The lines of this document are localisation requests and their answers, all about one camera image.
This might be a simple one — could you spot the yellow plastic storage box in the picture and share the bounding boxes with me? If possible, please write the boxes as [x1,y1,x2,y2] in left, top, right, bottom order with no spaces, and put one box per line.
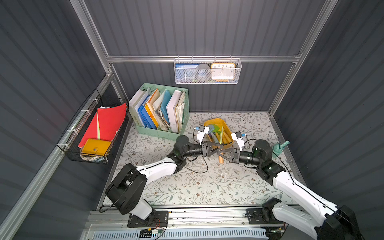
[203,118,234,145]

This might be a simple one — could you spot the light green shovel wooden handle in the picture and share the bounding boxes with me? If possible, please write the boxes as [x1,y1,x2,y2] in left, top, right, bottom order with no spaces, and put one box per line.
[218,131,233,164]

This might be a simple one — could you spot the green shovel yellow handle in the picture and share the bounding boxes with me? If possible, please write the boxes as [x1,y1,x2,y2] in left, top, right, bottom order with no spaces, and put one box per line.
[218,127,224,145]

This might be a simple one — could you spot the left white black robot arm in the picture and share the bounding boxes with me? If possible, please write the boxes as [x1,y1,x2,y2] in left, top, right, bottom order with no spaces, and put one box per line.
[106,135,224,222]

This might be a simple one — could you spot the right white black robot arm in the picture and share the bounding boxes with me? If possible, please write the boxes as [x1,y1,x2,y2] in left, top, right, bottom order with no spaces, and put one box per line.
[218,140,364,240]

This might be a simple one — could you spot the green file organizer box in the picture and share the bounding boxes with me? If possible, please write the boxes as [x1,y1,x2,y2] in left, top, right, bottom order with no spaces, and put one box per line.
[129,83,190,141]

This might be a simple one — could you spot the blue box in basket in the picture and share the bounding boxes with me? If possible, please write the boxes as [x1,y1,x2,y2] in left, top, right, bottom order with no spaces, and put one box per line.
[174,63,199,85]

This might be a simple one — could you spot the teal spray bottle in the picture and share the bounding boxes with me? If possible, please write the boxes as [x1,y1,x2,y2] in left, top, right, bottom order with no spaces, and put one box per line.
[272,141,290,157]

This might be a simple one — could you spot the white books in organizer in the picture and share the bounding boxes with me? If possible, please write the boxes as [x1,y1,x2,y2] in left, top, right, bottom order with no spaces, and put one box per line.
[167,90,182,134]

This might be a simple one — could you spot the blue folders in organizer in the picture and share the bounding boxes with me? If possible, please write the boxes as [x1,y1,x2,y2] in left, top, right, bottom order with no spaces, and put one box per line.
[139,96,157,130]

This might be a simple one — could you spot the white orange alarm clock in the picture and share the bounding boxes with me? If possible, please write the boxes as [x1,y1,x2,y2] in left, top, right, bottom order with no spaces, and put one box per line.
[211,63,236,81]

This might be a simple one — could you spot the grey tape roll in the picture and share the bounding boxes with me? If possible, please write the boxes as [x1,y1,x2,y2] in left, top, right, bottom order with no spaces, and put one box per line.
[195,64,211,82]

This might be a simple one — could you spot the red folder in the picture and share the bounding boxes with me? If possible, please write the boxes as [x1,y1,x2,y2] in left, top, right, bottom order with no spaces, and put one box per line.
[78,104,127,148]

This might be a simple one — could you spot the yellow wallet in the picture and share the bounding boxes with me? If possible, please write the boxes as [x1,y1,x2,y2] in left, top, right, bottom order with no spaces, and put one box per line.
[81,139,112,156]

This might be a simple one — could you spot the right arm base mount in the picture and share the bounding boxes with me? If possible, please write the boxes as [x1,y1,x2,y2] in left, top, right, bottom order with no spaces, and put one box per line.
[245,208,283,225]

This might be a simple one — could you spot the white wire hanging basket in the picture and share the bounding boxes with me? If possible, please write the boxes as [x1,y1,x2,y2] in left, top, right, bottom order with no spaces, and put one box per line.
[173,57,243,85]

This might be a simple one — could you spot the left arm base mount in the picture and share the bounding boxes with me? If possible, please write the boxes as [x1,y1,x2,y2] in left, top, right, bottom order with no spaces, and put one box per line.
[127,211,169,228]

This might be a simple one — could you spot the black wire side basket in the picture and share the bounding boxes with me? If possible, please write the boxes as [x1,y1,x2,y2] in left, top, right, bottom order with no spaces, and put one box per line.
[57,93,129,165]

